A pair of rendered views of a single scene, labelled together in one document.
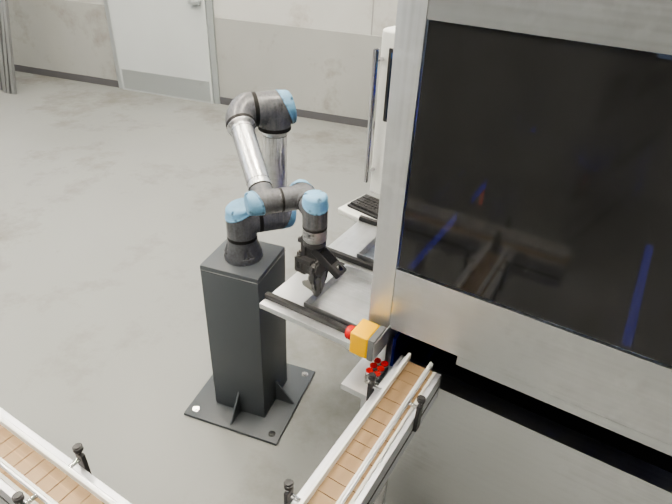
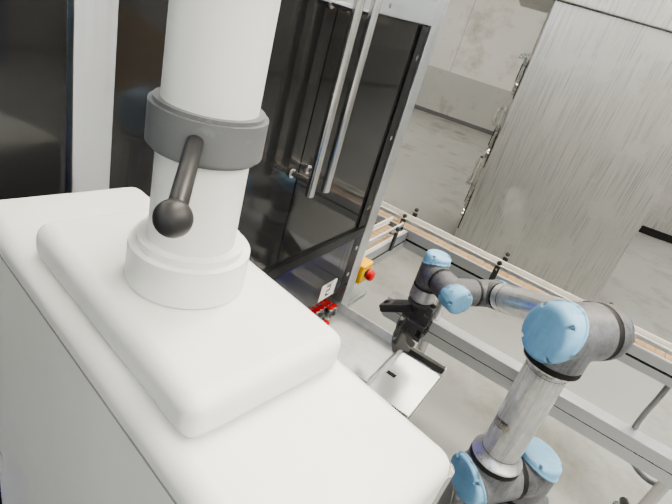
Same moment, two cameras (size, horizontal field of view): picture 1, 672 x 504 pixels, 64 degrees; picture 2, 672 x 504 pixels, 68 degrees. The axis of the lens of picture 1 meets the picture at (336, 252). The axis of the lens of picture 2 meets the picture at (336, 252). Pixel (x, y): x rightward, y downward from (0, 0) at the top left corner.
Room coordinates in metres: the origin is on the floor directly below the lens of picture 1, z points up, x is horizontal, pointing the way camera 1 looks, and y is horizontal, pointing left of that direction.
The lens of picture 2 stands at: (2.62, -0.30, 1.83)
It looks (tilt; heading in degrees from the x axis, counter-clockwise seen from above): 27 degrees down; 176
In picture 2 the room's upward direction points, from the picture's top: 17 degrees clockwise
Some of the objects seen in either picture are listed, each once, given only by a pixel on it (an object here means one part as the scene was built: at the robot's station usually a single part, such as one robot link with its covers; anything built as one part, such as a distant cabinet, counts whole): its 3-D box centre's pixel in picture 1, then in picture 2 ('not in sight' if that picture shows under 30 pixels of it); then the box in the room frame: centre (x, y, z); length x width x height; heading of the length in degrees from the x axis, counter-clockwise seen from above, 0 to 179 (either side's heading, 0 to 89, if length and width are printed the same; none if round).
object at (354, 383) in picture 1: (374, 382); (341, 290); (1.06, -0.12, 0.87); 0.14 x 0.13 x 0.02; 60
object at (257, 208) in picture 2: not in sight; (224, 164); (1.78, -0.48, 1.50); 0.47 x 0.01 x 0.59; 150
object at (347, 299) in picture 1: (370, 304); (340, 335); (1.37, -0.12, 0.90); 0.34 x 0.26 x 0.04; 60
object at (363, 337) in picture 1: (366, 339); (358, 268); (1.10, -0.09, 0.99); 0.08 x 0.07 x 0.07; 60
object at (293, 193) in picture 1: (299, 197); (455, 292); (1.48, 0.12, 1.21); 0.11 x 0.11 x 0.08; 22
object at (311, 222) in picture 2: not in sight; (353, 141); (1.39, -0.25, 1.50); 0.43 x 0.01 x 0.59; 150
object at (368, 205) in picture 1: (391, 214); not in sight; (2.12, -0.24, 0.82); 0.40 x 0.14 x 0.02; 50
